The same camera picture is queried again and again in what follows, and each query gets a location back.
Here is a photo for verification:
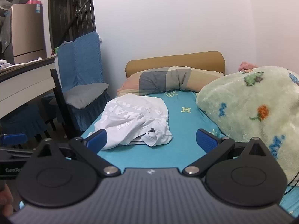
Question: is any pale green fleece blanket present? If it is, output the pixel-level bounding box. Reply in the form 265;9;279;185
196;66;299;187

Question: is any teal bed sheet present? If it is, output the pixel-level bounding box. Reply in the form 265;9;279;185
81;90;299;218

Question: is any white desk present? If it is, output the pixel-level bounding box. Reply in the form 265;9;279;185
0;53;59;120

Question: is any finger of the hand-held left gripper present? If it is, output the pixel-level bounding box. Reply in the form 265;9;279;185
0;133;28;146

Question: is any pink cloth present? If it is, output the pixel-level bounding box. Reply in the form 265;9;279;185
238;61;258;72

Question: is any tan bed headboard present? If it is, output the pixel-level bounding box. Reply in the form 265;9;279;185
124;51;226;80

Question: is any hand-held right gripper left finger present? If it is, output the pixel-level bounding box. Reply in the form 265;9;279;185
35;129;121;177

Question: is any dark barred window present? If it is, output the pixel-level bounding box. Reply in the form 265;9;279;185
48;0;97;50

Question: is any black chair frame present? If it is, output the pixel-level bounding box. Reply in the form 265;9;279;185
50;68;73;139

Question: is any black cable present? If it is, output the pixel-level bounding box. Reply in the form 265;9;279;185
283;167;299;195

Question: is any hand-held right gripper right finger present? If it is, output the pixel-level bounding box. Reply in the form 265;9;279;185
182;128;269;177

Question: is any grey seat cushion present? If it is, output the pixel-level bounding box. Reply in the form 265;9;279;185
64;82;110;110

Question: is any checked pillow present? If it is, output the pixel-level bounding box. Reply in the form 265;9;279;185
116;66;224;97

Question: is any person's left hand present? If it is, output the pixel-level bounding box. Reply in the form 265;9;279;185
0;184;14;218

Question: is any grey hanging cloth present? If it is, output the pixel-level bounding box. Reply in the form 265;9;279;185
0;9;13;55

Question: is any blue covered chair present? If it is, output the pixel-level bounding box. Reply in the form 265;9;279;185
41;31;112;132

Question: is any white printed t-shirt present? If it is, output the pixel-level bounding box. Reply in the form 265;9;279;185
87;93;173;150

